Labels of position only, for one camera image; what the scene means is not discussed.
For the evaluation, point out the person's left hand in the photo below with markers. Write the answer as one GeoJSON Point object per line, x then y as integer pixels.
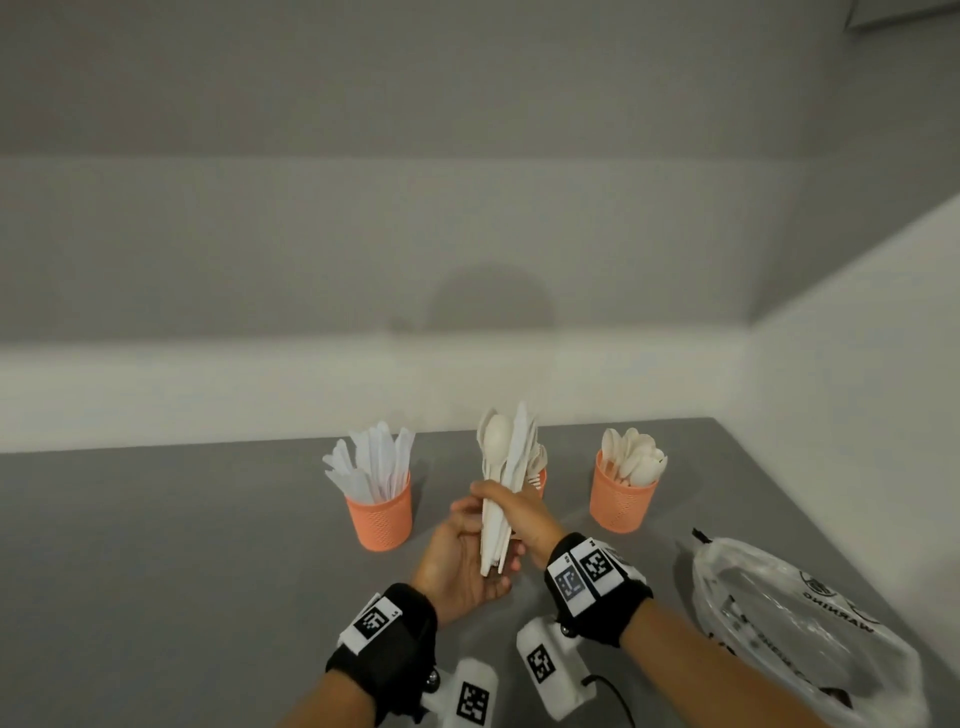
{"type": "Point", "coordinates": [457, 570]}

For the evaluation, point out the bunch of white plastic forks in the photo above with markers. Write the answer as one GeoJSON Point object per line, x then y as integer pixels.
{"type": "Point", "coordinates": [536, 457]}

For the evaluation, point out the person's right hand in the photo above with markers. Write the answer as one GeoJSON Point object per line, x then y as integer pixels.
{"type": "Point", "coordinates": [532, 521]}

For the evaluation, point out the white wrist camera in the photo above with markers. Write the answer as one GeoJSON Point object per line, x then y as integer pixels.
{"type": "Point", "coordinates": [562, 686]}

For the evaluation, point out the bunch of white plastic spoons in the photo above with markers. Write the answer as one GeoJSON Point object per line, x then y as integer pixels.
{"type": "Point", "coordinates": [637, 457]}

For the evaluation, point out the person's right forearm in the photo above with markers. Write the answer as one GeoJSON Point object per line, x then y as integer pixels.
{"type": "Point", "coordinates": [705, 675]}

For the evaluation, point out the bunch of white plastic knives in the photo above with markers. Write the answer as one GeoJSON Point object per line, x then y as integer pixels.
{"type": "Point", "coordinates": [375, 461]}

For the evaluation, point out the clear plastic zip bag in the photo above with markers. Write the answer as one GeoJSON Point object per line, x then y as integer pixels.
{"type": "Point", "coordinates": [885, 645]}

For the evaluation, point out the bunch of white plastic cutlery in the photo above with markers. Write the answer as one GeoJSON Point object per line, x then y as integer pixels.
{"type": "Point", "coordinates": [499, 442]}

